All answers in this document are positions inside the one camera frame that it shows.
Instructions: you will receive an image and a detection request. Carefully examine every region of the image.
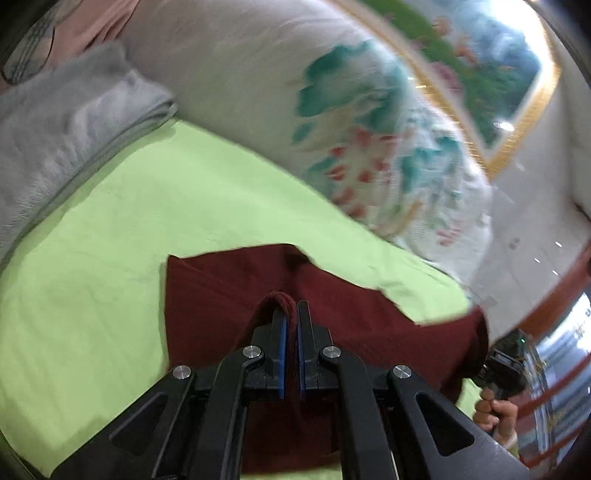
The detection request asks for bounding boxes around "gold framed painting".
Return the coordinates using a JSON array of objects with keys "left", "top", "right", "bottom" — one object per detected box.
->
[{"left": 337, "top": 1, "right": 561, "bottom": 178}]

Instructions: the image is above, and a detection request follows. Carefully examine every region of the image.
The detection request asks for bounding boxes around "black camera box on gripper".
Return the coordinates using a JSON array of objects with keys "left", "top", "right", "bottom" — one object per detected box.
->
[{"left": 493, "top": 328, "right": 530, "bottom": 363}]

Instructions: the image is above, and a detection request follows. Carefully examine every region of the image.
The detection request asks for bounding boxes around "white floral quilt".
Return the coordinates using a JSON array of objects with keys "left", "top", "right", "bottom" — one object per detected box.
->
[{"left": 121, "top": 1, "right": 492, "bottom": 284}]

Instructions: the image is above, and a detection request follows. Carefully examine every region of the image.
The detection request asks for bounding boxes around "pink blanket with plaid heart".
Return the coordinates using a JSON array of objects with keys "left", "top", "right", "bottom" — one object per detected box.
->
[{"left": 1, "top": 0, "right": 138, "bottom": 91}]

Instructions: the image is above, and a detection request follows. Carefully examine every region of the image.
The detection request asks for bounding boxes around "person's right hand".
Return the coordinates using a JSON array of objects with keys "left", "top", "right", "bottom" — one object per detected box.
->
[{"left": 473, "top": 388, "right": 519, "bottom": 450}]

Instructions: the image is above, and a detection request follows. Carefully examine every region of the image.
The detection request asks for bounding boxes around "red wooden window frame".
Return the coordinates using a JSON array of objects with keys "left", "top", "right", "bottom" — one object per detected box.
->
[{"left": 517, "top": 249, "right": 590, "bottom": 479}]

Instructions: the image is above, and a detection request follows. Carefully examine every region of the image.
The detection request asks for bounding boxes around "grey folded towel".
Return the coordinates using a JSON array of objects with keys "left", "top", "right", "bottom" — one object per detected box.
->
[{"left": 1, "top": 42, "right": 177, "bottom": 262}]

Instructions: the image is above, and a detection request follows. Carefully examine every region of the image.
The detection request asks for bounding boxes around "dark red knit hoodie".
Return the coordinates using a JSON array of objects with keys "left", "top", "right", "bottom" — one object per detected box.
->
[{"left": 164, "top": 243, "right": 491, "bottom": 476}]

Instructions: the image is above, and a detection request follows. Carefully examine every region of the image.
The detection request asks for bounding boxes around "light green bed sheet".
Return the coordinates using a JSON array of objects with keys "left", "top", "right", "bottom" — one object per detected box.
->
[{"left": 0, "top": 117, "right": 484, "bottom": 480}]

